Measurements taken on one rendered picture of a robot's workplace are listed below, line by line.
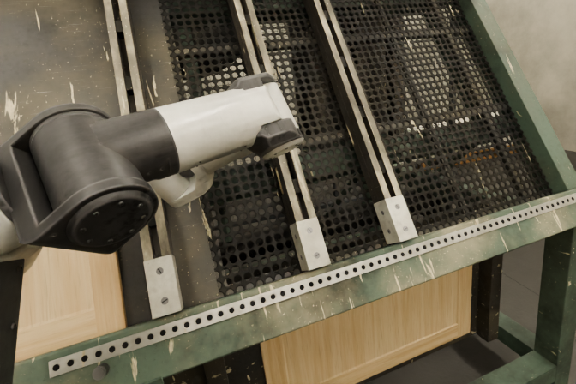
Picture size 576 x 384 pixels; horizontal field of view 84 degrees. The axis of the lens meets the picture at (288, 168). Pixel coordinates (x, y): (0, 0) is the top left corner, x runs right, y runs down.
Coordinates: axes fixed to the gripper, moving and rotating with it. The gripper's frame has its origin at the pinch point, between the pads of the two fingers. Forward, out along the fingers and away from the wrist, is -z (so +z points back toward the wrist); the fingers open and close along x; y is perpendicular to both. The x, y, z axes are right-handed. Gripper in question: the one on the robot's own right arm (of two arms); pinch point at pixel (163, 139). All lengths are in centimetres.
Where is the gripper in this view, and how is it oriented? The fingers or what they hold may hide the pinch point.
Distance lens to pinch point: 90.2
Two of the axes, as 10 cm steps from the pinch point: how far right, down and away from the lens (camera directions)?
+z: 3.5, 4.2, -8.4
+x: -0.3, -8.9, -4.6
